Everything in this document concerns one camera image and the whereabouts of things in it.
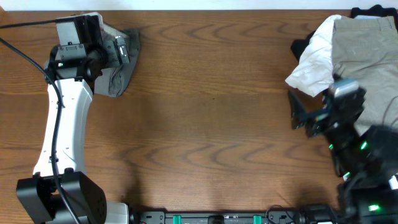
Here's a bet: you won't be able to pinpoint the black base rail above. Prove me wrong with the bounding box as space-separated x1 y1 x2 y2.
129 204 339 224

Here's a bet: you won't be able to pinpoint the dark grey shorts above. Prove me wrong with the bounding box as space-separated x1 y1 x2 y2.
45 22 141 98

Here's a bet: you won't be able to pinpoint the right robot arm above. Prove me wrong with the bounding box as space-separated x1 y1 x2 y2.
288 78 397 223

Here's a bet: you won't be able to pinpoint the white garment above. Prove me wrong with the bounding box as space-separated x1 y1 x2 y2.
285 14 342 97

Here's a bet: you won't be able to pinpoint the black garment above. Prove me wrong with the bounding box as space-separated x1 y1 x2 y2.
290 4 397 61

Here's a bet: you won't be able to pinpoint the khaki shorts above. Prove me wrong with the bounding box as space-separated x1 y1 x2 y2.
332 16 397 134

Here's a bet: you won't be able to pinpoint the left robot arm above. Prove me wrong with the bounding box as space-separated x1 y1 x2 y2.
16 34 141 223

